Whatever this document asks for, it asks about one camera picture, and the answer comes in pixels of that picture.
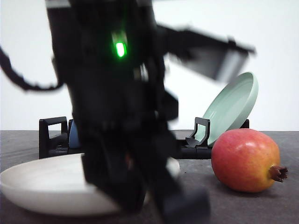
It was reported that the green plate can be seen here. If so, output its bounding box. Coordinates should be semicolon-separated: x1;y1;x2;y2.
197;72;258;147

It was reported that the blue plate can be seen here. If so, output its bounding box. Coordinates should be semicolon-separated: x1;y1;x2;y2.
69;119;79;149

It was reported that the black cable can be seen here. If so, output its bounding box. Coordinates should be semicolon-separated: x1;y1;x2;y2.
0;47;64;91

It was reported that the red yellow pomegranate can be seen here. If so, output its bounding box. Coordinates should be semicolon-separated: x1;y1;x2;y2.
211;128;288;192

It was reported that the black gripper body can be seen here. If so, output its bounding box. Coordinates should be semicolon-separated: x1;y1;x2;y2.
48;14;178;186

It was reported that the white plate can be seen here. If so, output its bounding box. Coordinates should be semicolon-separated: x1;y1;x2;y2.
0;154;180;215

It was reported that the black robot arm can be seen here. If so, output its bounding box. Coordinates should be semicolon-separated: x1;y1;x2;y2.
46;0;210;224

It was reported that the black plate rack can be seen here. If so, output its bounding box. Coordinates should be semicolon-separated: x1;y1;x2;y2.
39;116;250;160

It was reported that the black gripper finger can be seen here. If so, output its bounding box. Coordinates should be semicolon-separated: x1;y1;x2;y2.
81;152;150;215
150;159;211;224

